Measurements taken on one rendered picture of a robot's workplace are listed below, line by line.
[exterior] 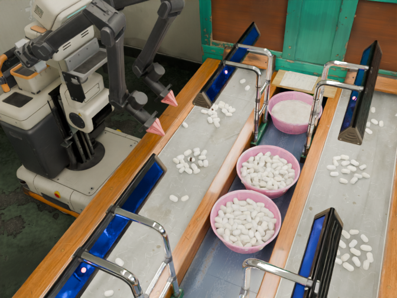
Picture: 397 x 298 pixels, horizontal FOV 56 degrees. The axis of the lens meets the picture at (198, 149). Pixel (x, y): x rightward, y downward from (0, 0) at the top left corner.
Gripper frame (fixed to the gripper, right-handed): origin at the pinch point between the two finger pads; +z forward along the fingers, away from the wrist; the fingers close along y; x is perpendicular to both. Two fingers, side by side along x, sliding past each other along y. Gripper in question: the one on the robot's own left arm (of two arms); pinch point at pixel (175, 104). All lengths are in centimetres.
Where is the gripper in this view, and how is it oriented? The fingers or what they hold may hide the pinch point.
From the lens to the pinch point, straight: 187.2
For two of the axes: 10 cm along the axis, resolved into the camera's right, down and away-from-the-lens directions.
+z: 7.2, 6.7, 2.0
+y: 4.2, -6.4, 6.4
